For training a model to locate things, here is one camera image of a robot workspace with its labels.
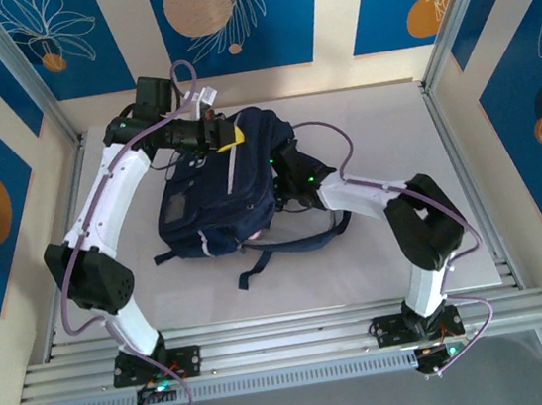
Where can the aluminium left side rail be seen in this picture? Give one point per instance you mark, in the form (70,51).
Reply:
(75,163)

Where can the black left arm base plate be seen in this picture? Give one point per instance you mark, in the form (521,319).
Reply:
(187,361)

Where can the aluminium left frame post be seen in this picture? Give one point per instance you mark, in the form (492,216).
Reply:
(26,70)

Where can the navy blue backpack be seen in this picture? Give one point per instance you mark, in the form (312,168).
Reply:
(214,190)

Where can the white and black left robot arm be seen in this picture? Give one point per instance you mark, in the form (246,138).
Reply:
(110,198)

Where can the aluminium front frame rails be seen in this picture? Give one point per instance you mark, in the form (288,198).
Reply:
(279,341)

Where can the aluminium frame post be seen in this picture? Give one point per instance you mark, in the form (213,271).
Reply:
(26,70)
(458,13)

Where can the aluminium right frame post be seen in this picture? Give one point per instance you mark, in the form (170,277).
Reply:
(458,13)

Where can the aluminium right side rail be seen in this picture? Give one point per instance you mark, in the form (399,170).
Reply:
(448,139)

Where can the aluminium rail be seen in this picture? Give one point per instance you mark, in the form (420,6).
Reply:
(75,163)
(448,139)

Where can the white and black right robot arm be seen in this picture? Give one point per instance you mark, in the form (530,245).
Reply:
(355,196)

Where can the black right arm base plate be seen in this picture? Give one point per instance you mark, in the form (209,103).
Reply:
(388,332)

